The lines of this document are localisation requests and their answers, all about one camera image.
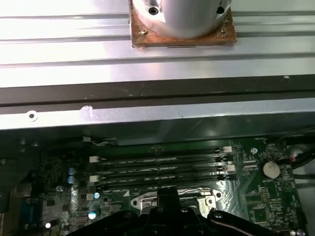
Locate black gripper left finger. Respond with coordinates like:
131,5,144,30
71,187,170,236

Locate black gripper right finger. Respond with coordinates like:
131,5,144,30
168,187,280,236

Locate metal socket cover frame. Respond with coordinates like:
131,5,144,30
140,194,219,213

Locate thin metal locking lever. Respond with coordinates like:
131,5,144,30
172,188,217,197

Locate black RAM slot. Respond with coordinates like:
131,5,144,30
90,147,233,163
90,174,232,190
90,157,234,173
90,164,236,183

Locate CPU socket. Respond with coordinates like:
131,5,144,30
129,188,223,218

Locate green motherboard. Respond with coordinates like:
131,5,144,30
0,137,308,236

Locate silver coin battery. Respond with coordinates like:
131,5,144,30
262,159,281,179

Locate black open PC case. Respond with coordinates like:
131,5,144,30
0,75,315,236

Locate white plug wire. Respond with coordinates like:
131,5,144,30
82,136,118,147

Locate thin black wire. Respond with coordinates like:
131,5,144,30
279,151,315,164

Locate square brown base plate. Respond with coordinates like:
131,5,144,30
129,9,237,49

